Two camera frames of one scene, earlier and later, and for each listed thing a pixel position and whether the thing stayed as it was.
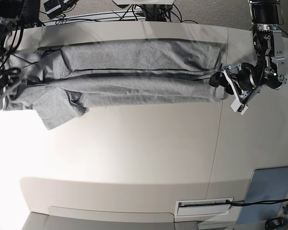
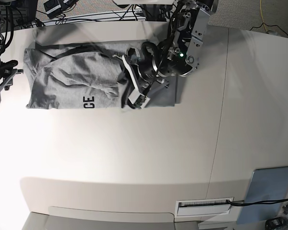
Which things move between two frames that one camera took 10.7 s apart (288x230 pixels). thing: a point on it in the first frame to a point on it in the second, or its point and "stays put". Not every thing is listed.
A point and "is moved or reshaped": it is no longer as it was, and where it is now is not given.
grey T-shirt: (58, 81) is moved or reshaped
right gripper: (246, 78) to (129, 60)
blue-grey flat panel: (266, 184) stays put
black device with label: (53, 8) stays put
